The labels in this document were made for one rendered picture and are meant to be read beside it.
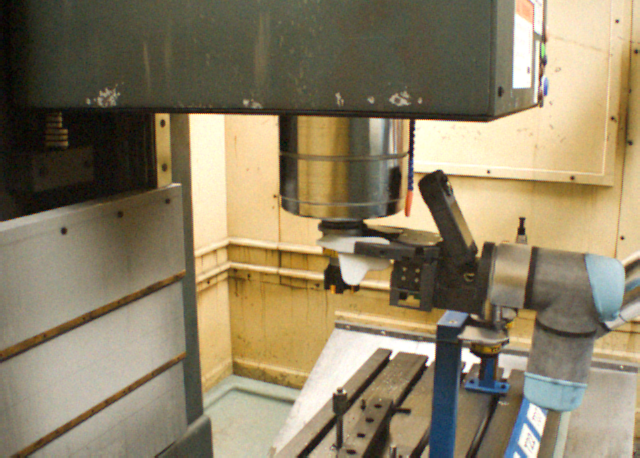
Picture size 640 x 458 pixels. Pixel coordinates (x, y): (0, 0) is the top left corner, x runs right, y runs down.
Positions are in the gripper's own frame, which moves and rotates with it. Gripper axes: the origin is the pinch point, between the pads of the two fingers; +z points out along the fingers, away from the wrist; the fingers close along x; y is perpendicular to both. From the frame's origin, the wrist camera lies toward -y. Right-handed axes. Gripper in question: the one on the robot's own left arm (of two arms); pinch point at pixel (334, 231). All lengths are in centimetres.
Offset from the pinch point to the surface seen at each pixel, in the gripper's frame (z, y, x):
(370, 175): -5.8, -8.7, -6.0
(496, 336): -20.8, 18.9, 21.4
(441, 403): -13.6, 32.2, 21.1
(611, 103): -39, -16, 96
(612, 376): -50, 55, 94
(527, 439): -29, 46, 38
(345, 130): -3.0, -13.7, -7.5
